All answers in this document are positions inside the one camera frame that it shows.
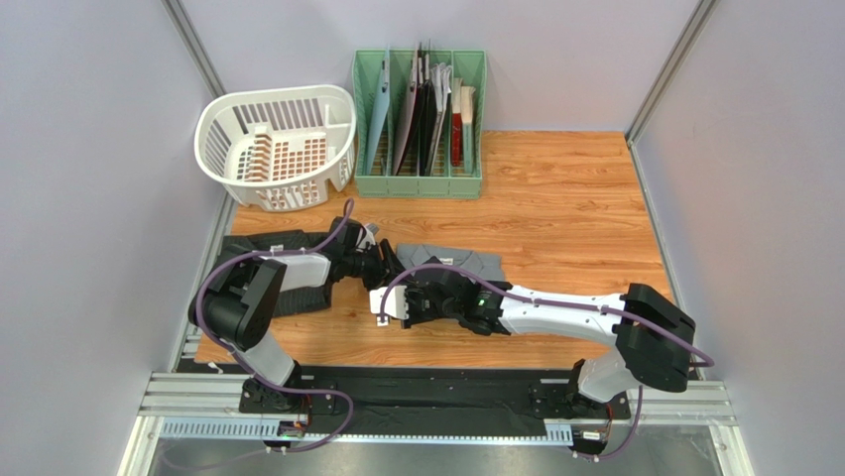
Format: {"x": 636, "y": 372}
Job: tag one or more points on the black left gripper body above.
{"x": 367, "y": 265}

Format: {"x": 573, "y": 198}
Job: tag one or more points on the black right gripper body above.
{"x": 418, "y": 301}

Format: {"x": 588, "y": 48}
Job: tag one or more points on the grey long sleeve shirt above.
{"x": 485, "y": 265}

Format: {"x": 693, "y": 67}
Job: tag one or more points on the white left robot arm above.
{"x": 262, "y": 276}

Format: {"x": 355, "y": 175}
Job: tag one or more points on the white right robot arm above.
{"x": 648, "y": 337}

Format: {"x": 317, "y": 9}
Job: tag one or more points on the dark striped folded shirt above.
{"x": 293, "y": 298}

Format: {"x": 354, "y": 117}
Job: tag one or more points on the pink grey clipboard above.
{"x": 406, "y": 117}

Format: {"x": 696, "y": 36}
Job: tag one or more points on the white plastic laundry basket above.
{"x": 279, "y": 149}

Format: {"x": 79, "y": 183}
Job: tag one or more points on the black folder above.
{"x": 426, "y": 91}

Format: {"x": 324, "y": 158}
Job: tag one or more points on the green file organizer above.
{"x": 441, "y": 179}

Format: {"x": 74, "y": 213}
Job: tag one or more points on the red book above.
{"x": 456, "y": 131}

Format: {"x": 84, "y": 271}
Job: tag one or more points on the light blue clipboard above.
{"x": 379, "y": 112}

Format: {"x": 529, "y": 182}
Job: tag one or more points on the teal book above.
{"x": 467, "y": 127}

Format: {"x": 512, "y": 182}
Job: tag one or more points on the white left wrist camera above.
{"x": 367, "y": 236}

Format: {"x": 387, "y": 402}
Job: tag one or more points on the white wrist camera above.
{"x": 388, "y": 305}
{"x": 367, "y": 236}

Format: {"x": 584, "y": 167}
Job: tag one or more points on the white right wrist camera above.
{"x": 388, "y": 305}

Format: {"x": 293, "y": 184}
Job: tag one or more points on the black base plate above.
{"x": 466, "y": 401}

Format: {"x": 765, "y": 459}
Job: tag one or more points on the white slotted cable duct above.
{"x": 553, "y": 434}

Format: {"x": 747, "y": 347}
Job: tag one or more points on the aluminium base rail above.
{"x": 219, "y": 395}

